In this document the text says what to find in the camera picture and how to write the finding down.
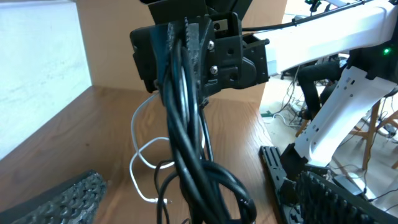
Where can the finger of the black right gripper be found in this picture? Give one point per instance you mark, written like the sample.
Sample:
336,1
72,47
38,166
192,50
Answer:
170,36
192,35

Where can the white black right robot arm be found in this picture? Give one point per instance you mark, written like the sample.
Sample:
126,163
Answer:
346,59

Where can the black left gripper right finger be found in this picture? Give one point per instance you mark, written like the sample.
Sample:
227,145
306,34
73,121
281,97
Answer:
323,202

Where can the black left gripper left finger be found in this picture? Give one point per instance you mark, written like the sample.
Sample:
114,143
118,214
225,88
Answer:
73,201

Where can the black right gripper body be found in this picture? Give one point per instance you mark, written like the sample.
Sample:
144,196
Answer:
228,58

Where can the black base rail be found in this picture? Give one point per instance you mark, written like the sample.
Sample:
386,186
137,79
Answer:
283,171

